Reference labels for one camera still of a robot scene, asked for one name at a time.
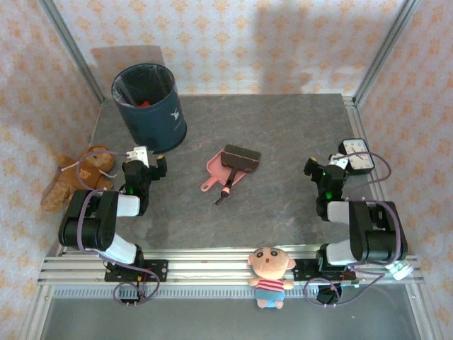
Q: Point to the pink plastic dustpan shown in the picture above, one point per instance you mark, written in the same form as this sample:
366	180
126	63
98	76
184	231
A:
216	166

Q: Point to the red paper scrap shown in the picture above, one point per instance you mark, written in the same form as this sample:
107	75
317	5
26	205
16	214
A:
144	104

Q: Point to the dark brown hand brush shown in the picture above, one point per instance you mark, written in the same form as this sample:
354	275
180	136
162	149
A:
240	157

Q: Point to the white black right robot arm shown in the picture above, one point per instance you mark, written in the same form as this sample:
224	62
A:
375	230

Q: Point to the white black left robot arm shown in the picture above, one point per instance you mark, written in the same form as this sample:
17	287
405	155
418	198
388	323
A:
88	219

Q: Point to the dark blue trash bin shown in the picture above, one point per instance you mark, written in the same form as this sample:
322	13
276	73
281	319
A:
152	124

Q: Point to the black alarm clock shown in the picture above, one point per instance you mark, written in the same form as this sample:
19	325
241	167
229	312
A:
359	152

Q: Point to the brown teddy bear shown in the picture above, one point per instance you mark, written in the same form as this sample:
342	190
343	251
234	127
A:
78	173

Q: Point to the clear plastic bin liner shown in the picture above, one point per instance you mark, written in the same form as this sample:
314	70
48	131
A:
141	85

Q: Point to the cartoon boy plush doll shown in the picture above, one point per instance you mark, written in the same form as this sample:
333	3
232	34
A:
270	265

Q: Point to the white green drink bottle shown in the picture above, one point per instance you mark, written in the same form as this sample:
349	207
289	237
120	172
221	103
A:
400	271

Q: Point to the slotted metal vent strip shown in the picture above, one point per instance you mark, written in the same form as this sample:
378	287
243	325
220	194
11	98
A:
212	292

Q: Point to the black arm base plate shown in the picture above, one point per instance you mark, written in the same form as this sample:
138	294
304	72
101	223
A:
304	272
159	271

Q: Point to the wide aluminium extrusion rail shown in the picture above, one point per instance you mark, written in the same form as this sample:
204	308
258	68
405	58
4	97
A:
212	269

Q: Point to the aluminium frame post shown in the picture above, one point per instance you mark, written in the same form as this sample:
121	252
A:
387	47
70	46

